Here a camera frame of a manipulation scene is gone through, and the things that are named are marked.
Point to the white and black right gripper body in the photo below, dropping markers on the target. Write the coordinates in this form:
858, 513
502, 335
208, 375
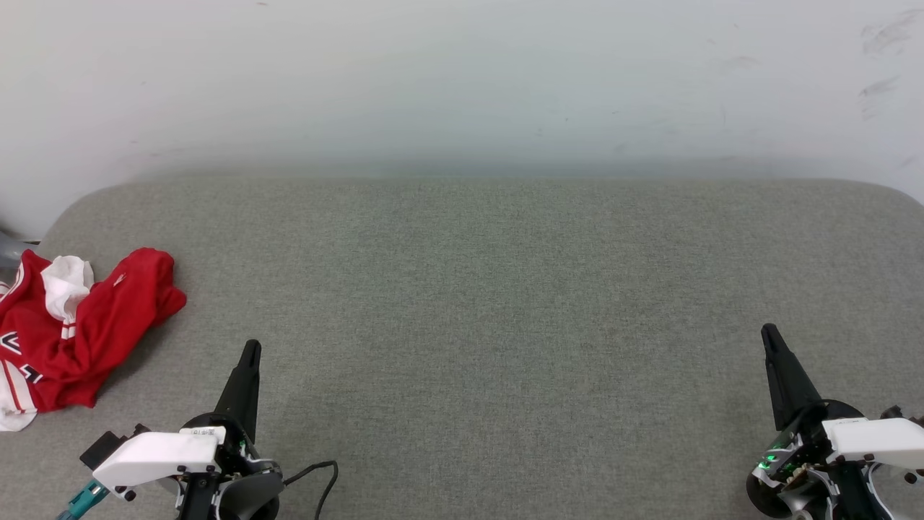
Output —
866, 444

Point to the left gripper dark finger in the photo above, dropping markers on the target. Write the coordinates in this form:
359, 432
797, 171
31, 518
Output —
242, 397

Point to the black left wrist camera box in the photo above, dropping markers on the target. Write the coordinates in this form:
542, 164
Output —
108, 446

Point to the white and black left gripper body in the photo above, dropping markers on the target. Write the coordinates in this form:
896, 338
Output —
159, 455

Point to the red and white basketball jersey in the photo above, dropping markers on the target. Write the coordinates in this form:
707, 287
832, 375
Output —
108, 325

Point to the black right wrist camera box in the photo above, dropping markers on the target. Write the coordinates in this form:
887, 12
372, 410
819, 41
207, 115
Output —
895, 413

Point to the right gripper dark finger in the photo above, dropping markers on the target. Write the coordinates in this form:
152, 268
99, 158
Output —
787, 383

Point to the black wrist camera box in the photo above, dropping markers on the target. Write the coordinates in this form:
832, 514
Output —
895, 413
108, 446

